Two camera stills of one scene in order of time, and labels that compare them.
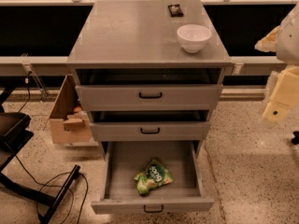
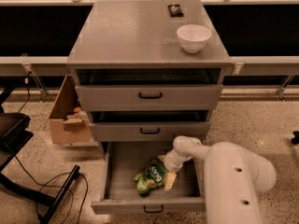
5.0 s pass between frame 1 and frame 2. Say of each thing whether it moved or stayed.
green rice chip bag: stayed
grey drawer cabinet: stayed
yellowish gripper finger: moved
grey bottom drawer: stayed
